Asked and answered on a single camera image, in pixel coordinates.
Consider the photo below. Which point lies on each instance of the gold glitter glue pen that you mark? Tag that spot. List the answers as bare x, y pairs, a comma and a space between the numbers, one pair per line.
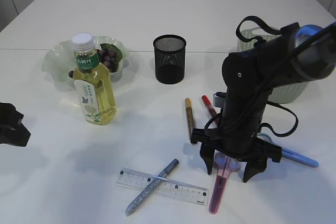
190, 119

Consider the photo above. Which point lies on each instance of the black mesh pen holder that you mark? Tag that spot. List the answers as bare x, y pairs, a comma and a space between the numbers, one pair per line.
169, 58

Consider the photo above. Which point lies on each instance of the yellow tea drink bottle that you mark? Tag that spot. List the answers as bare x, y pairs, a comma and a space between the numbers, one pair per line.
96, 98

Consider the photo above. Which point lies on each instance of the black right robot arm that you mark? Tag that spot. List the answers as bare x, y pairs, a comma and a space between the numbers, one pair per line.
298, 55

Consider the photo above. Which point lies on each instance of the purple artificial grape bunch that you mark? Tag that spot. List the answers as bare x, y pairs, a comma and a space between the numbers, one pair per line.
107, 57

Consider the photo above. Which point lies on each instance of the blue scissors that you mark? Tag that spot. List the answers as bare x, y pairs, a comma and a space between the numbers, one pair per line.
291, 155

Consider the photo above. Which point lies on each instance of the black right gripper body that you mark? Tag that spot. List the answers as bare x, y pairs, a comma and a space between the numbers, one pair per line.
238, 140

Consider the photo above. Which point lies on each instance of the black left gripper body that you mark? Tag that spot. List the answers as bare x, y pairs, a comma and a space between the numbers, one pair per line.
13, 131

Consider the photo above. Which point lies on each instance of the clear plastic ruler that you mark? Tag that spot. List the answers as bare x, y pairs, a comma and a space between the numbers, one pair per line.
166, 187

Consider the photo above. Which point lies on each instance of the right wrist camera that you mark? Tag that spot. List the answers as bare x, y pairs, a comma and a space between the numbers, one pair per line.
219, 99

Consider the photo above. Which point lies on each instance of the green woven plastic basket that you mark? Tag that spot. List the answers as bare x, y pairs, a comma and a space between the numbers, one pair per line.
283, 94

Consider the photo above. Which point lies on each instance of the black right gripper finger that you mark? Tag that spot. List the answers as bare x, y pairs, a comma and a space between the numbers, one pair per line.
253, 167
207, 155

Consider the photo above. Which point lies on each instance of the red glitter glue pen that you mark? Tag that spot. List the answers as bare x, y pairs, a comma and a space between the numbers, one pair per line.
209, 106

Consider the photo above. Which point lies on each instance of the pink scissors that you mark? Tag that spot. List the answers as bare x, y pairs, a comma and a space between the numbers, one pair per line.
225, 166

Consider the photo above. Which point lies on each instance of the silver blue glitter pen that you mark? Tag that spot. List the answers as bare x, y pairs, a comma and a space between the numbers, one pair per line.
150, 188

